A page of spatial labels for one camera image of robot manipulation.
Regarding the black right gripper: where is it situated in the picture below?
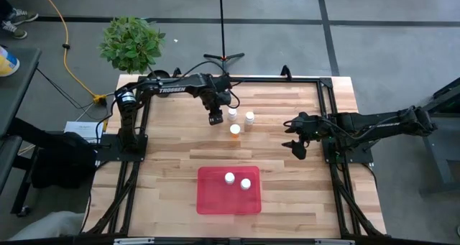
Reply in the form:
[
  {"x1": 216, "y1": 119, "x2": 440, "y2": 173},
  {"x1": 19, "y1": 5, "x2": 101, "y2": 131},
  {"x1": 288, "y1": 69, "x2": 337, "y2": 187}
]
[{"x1": 282, "y1": 111, "x2": 330, "y2": 161}]

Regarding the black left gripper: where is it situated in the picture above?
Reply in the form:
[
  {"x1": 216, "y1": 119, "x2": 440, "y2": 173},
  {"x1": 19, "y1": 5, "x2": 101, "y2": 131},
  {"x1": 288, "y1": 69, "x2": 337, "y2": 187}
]
[{"x1": 201, "y1": 88, "x2": 231, "y2": 126}]

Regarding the pink-red translucent plastic basket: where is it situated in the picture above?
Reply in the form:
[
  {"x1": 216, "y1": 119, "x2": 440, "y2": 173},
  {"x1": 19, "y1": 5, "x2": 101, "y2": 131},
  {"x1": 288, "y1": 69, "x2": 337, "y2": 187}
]
[{"x1": 196, "y1": 165, "x2": 262, "y2": 216}]

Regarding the black tripod stand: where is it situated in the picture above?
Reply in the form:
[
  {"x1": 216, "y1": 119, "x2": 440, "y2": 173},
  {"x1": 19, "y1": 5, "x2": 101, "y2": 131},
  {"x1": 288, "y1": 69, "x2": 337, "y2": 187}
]
[{"x1": 203, "y1": 0, "x2": 246, "y2": 64}]

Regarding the black plant pot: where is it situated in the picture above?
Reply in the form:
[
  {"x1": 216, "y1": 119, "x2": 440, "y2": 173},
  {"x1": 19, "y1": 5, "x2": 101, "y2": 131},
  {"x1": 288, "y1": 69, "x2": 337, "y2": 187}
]
[{"x1": 150, "y1": 69, "x2": 173, "y2": 98}]

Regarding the green leafy plant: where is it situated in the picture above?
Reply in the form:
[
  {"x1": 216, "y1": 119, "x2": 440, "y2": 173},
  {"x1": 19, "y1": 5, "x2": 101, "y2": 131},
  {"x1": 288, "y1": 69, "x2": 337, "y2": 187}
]
[{"x1": 98, "y1": 15, "x2": 167, "y2": 75}]

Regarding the white paper sheet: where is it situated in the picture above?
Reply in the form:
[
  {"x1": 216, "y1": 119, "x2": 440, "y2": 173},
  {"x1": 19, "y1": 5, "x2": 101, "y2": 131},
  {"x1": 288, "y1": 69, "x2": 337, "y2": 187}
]
[{"x1": 63, "y1": 121, "x2": 105, "y2": 144}]

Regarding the black metal table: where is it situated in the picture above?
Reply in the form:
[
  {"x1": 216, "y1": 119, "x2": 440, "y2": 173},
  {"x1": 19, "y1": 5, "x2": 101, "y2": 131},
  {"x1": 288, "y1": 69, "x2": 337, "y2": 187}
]
[{"x1": 418, "y1": 78, "x2": 460, "y2": 198}]

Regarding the black bag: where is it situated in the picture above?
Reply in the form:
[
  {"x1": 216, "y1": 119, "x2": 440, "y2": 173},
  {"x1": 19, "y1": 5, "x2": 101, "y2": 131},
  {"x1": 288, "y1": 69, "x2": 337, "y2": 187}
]
[{"x1": 30, "y1": 131, "x2": 98, "y2": 188}]

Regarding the person's leg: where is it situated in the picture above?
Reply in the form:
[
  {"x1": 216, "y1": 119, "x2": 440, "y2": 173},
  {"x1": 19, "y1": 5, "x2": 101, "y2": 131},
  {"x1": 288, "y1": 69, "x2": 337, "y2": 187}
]
[{"x1": 6, "y1": 211, "x2": 86, "y2": 241}]

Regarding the black side table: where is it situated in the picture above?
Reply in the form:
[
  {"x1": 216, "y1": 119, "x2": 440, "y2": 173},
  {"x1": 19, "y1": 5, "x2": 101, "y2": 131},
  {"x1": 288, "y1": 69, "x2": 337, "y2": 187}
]
[{"x1": 0, "y1": 47, "x2": 42, "y2": 138}]

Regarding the yellow and blue container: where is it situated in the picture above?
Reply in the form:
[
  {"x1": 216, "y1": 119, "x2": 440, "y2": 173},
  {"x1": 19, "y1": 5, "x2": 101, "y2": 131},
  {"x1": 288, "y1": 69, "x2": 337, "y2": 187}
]
[{"x1": 0, "y1": 45, "x2": 21, "y2": 77}]

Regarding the person's shoe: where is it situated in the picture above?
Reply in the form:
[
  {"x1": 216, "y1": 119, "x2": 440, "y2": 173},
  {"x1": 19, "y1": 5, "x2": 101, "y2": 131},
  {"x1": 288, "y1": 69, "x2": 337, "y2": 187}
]
[
  {"x1": 6, "y1": 8, "x2": 40, "y2": 26},
  {"x1": 1, "y1": 20, "x2": 28, "y2": 40}
]

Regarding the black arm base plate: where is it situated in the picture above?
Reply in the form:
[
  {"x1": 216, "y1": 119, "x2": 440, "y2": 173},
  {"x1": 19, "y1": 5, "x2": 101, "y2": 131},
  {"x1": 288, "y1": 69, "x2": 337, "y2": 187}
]
[
  {"x1": 96, "y1": 134, "x2": 149, "y2": 162},
  {"x1": 322, "y1": 135, "x2": 374, "y2": 165}
]

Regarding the black aluminium table frame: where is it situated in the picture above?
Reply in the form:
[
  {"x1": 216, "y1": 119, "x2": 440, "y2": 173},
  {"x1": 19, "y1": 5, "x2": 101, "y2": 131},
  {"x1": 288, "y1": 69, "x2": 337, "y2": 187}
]
[{"x1": 86, "y1": 75, "x2": 387, "y2": 239}]

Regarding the yellow extension cable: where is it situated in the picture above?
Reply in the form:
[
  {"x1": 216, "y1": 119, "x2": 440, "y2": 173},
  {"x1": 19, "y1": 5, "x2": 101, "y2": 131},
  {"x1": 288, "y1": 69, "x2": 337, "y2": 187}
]
[{"x1": 37, "y1": 0, "x2": 109, "y2": 106}]

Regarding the thin black floor cable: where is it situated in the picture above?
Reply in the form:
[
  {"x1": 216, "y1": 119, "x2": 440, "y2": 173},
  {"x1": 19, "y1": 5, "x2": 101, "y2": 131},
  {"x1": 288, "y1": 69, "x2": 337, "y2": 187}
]
[{"x1": 35, "y1": 68, "x2": 109, "y2": 111}]

